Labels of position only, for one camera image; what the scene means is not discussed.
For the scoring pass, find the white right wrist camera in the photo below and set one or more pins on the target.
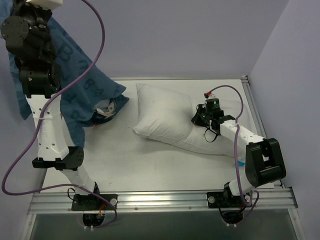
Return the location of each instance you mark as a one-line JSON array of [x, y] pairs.
[[209, 95]]

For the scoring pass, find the blue letter-print pillowcase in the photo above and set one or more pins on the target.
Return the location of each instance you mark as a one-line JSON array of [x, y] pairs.
[[78, 104]]

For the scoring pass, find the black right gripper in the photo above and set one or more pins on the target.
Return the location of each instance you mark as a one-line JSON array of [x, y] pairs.
[[198, 117]]

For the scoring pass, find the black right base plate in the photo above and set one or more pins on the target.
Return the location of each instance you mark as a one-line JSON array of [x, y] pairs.
[[218, 199]]

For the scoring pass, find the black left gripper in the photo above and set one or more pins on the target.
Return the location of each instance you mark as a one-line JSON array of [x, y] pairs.
[[28, 39]]

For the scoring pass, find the aluminium front rail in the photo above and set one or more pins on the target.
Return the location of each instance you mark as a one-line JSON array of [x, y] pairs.
[[160, 201]]

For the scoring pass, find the white pillow with print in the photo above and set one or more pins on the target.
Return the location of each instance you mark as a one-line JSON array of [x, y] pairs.
[[165, 115]]

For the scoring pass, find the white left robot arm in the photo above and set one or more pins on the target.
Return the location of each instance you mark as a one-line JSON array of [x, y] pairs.
[[41, 86]]

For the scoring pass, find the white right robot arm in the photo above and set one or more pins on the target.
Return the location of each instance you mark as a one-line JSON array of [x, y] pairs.
[[258, 160]]

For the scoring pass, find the aluminium back rail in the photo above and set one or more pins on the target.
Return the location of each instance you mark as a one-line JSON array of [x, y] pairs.
[[175, 78]]

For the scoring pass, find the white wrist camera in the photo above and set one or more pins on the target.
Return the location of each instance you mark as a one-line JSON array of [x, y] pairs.
[[209, 95], [46, 4]]

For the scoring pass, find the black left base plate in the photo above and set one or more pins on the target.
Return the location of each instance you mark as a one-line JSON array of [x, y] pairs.
[[92, 203]]

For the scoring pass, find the blue white pillow label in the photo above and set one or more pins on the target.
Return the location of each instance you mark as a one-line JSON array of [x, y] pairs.
[[241, 161]]

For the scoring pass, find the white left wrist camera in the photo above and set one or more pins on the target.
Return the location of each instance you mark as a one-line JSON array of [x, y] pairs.
[[46, 4]]

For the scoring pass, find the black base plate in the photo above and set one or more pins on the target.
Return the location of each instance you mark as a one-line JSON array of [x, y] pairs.
[[218, 199], [92, 203]]

